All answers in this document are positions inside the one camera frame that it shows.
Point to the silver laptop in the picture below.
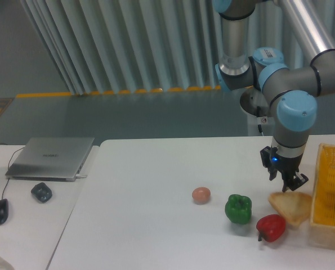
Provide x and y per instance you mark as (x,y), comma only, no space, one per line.
(51,158)

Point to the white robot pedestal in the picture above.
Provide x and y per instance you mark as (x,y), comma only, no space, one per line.
(259,118)

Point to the white folding partition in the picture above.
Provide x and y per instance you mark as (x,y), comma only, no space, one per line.
(113,46)

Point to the dark grey small case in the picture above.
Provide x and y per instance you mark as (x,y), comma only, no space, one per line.
(41,192)

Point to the brown egg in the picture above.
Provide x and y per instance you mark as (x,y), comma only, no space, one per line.
(201,195)

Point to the yellow wicker basket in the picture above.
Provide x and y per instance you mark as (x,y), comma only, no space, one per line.
(322,218)

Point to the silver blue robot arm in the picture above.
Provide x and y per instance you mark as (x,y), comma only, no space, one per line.
(290,94)

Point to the white usb plug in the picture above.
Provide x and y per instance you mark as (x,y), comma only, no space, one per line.
(78,176)

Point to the green bell pepper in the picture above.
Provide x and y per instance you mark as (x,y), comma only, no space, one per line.
(238,209)

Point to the red bell pepper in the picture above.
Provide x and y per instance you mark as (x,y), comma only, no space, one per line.
(270,227)

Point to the triangular toast bread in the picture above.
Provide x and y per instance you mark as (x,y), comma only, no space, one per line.
(294,207)

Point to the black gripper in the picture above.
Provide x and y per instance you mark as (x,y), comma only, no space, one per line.
(288,166)

